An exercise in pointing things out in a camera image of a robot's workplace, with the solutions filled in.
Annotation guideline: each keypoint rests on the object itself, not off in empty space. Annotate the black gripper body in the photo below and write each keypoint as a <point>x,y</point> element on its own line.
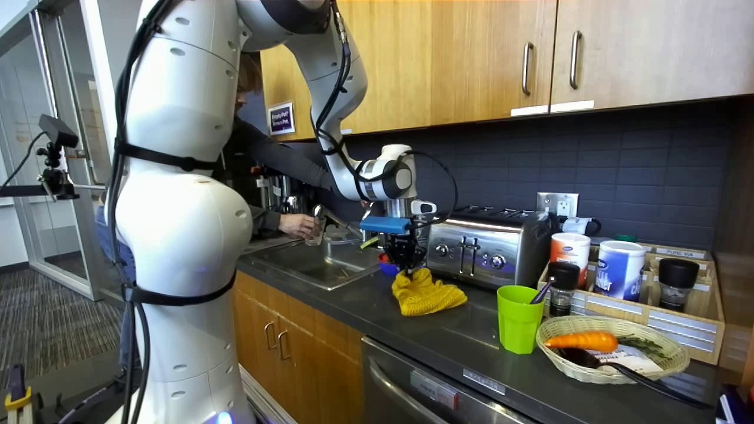
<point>406,248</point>

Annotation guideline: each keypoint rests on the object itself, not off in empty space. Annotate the yellow cloth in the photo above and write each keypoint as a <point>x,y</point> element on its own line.
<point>428,296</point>

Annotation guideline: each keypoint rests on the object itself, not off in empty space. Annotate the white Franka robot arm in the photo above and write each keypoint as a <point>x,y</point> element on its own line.
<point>185,227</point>

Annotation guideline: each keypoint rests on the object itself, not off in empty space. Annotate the person's hand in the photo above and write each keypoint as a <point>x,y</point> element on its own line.
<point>300,227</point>

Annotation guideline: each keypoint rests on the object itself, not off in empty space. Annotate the blue bowl red inside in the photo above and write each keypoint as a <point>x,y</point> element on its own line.
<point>388,269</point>

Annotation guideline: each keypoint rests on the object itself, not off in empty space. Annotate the chrome faucet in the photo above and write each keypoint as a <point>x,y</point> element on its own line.
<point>360,225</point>

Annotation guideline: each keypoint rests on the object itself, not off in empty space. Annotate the silver toaster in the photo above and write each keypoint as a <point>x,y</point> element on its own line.
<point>487,249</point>

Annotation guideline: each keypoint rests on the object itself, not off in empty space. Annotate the stainless steel sink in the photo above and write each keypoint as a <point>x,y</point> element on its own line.
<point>315,266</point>

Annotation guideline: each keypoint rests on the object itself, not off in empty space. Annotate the green plastic cup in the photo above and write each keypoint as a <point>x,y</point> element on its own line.
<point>519,321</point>

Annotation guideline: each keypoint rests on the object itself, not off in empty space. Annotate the steel dishwasher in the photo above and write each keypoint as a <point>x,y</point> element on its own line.
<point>424,388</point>

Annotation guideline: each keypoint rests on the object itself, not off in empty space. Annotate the utensil in green cup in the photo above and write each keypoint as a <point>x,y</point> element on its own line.
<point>540,293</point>

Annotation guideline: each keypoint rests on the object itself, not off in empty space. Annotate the wooden lower cabinet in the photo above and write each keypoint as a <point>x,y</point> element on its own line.
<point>298,354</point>

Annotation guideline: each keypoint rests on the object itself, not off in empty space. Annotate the wooden cabinet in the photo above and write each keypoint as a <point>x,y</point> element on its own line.
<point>298,354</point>
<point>472,55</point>

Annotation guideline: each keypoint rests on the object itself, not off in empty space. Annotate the steel coffee thermos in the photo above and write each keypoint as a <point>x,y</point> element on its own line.
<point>275,192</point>

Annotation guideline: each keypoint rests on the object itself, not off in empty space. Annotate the black grinder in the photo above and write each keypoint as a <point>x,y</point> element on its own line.
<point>561,285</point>
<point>678,284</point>

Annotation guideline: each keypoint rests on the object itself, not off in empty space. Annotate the white cup orange band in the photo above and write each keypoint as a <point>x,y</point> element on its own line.
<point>572,249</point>

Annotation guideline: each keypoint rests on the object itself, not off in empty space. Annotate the person in dark top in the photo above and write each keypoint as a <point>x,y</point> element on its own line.
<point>275,153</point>

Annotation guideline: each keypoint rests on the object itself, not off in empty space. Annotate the purple white sign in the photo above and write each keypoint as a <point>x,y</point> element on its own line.
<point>281,119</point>

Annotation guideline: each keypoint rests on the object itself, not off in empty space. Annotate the orange carrot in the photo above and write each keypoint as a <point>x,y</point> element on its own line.
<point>580,342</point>

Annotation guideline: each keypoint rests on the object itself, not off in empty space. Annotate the dark spoon in basket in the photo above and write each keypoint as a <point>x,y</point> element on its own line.
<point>580,357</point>

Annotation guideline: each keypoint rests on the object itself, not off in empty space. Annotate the wooden upper cabinet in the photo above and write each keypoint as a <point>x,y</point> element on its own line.
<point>472,55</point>

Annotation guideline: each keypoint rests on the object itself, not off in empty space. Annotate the white blue container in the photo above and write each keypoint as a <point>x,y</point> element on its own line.
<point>620,272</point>

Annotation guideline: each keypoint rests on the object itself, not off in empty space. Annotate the plate with food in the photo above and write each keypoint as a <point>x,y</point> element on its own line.
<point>614,367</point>

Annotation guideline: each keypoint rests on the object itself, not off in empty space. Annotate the white wrapper in basket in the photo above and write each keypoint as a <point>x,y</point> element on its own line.
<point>633,360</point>

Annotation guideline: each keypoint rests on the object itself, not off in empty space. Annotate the wooden tray box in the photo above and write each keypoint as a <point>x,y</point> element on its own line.
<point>675,326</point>

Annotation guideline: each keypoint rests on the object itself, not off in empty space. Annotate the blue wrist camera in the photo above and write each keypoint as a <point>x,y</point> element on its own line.
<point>386,227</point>

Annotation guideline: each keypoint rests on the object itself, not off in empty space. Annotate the silver wall outlet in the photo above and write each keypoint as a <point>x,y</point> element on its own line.
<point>556,203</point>

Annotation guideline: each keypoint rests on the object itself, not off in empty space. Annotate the black camera on stand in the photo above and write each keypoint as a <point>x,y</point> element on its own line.
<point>56,148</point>

